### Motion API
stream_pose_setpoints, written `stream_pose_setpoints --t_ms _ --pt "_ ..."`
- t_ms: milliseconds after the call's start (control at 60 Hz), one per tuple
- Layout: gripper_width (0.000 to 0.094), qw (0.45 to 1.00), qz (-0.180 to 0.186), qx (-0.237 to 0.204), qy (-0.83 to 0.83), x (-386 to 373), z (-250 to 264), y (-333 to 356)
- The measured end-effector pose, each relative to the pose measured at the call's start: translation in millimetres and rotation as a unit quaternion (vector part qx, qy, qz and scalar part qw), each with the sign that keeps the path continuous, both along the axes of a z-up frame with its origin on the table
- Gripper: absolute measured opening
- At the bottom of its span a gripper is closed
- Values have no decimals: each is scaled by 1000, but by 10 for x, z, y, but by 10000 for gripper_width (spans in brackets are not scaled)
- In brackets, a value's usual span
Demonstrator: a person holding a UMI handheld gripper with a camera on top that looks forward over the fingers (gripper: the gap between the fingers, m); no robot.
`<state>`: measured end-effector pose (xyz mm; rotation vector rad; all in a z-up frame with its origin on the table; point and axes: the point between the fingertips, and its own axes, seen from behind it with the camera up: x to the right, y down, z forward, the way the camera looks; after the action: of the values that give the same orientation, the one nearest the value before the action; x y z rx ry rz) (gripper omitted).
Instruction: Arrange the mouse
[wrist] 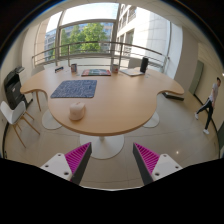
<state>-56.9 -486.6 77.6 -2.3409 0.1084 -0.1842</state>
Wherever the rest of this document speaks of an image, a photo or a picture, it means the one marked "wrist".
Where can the white round table base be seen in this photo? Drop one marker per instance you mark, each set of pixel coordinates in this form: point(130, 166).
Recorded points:
point(49, 122)
point(152, 122)
point(103, 148)

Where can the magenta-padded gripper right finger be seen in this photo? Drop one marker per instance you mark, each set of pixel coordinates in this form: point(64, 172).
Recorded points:
point(166, 165)

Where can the printed mug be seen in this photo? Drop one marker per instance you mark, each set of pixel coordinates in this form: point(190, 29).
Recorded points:
point(115, 68)
point(74, 68)

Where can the white chair with wooden legs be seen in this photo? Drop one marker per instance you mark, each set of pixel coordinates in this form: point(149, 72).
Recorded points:
point(12, 113)

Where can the beige computer mouse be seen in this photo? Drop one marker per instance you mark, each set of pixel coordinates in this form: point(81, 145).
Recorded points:
point(77, 111)

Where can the person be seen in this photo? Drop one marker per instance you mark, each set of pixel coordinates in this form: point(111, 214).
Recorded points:
point(210, 101)

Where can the green door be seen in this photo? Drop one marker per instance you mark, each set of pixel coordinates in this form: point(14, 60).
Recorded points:
point(196, 77)

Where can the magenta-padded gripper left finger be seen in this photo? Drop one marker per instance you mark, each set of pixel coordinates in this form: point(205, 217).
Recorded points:
point(56, 165)

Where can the red and black magazine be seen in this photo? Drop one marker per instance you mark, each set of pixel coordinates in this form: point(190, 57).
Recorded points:
point(96, 72)

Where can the metal balcony railing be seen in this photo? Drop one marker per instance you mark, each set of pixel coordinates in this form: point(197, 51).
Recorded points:
point(100, 42)

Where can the blue patterned mouse pad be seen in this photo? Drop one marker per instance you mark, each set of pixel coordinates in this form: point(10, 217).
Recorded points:
point(74, 89)

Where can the black cylindrical speaker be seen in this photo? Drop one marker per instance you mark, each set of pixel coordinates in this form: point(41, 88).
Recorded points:
point(144, 64)

